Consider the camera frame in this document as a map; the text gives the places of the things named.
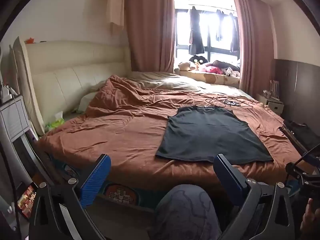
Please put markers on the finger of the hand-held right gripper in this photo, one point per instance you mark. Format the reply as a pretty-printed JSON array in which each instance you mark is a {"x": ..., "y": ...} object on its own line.
[{"x": 295, "y": 171}]

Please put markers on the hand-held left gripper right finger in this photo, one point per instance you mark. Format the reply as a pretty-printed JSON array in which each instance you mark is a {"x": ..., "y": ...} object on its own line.
[{"x": 228, "y": 177}]

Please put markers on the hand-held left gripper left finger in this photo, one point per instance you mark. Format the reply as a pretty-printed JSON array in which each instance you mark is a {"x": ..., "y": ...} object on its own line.
[{"x": 96, "y": 177}]

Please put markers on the black mesh tank top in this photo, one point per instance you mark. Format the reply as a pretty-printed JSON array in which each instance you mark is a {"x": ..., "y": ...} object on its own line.
[{"x": 212, "y": 135}]

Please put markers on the dark clothes pile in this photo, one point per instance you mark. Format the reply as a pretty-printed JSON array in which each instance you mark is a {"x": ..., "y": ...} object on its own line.
[{"x": 227, "y": 66}]

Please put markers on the person's right hand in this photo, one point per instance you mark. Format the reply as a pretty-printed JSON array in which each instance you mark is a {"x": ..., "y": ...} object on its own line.
[{"x": 311, "y": 217}]

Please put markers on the printed mattress side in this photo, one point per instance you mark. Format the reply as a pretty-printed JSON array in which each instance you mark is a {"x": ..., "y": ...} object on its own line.
[{"x": 122, "y": 195}]

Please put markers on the folded dark cloth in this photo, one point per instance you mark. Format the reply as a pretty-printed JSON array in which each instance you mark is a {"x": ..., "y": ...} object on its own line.
[{"x": 300, "y": 131}]

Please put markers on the brown blanket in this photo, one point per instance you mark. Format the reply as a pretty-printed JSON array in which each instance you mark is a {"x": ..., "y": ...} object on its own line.
[{"x": 120, "y": 130}]

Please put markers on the person's leg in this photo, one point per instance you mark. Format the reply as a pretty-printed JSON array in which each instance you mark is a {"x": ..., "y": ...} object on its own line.
[{"x": 185, "y": 212}]

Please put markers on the green tissue packet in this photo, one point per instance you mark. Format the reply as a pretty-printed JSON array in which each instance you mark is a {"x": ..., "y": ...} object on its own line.
[{"x": 55, "y": 122}]

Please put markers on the white nightstand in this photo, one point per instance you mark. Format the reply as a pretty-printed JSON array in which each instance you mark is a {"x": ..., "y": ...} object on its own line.
[{"x": 271, "y": 102}]

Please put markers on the tablet screen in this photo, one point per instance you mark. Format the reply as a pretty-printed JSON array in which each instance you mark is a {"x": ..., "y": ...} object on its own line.
[{"x": 27, "y": 201}]

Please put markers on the white pillow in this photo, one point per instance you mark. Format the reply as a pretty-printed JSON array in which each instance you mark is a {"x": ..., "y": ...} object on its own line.
[{"x": 86, "y": 102}]

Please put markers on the white side cabinet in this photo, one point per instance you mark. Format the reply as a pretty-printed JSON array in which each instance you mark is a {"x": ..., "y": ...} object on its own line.
[{"x": 13, "y": 118}]

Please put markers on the cream padded headboard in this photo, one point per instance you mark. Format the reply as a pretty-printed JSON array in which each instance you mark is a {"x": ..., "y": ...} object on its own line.
[{"x": 65, "y": 77}]

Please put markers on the pink plush toy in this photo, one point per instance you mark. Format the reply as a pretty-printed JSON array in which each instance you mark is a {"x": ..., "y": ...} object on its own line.
[{"x": 212, "y": 69}]

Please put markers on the beige bedsheet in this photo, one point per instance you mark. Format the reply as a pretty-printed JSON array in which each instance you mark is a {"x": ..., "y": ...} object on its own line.
[{"x": 175, "y": 81}]

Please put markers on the beige plush toy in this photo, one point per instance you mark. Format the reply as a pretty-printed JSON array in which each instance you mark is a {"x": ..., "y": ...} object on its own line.
[{"x": 184, "y": 66}]

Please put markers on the beige leaning board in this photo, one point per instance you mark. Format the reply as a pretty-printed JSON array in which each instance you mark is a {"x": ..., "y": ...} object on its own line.
[{"x": 23, "y": 80}]

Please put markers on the black plush toy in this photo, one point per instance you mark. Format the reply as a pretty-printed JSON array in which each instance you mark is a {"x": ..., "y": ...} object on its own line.
[{"x": 198, "y": 59}]

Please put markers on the pink curtain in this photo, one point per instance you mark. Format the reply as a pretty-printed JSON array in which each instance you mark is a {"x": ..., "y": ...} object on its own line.
[
  {"x": 150, "y": 27},
  {"x": 255, "y": 42}
]

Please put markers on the hanging dark garment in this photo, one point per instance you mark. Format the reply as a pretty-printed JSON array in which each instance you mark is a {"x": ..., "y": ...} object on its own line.
[
  {"x": 219, "y": 27},
  {"x": 235, "y": 35}
]

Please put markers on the hanging black dress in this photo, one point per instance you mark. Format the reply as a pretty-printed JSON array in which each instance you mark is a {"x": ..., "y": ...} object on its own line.
[{"x": 196, "y": 32}]

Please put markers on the window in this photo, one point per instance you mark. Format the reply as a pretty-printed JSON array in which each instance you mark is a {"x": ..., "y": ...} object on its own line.
[{"x": 210, "y": 25}]

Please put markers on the beige hanging cloth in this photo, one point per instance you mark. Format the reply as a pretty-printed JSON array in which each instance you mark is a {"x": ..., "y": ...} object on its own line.
[{"x": 115, "y": 7}]

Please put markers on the dark wood wall panel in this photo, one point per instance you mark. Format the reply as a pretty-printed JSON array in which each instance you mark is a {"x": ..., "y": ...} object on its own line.
[{"x": 300, "y": 85}]

